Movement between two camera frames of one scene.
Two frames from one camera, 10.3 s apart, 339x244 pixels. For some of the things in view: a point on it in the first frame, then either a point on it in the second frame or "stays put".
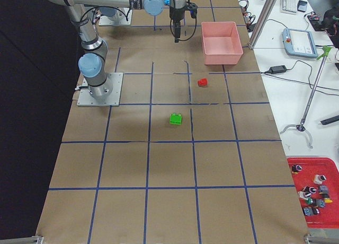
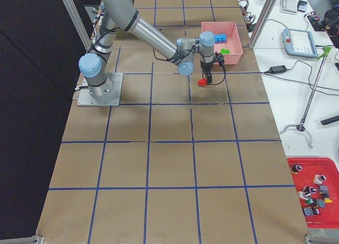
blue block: [167, 1] -> [221, 38]
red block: [203, 83] stays put
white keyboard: [289, 1] stays put
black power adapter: [277, 69] stays put
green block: [175, 118] -> [225, 51]
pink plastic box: [222, 45] stays put
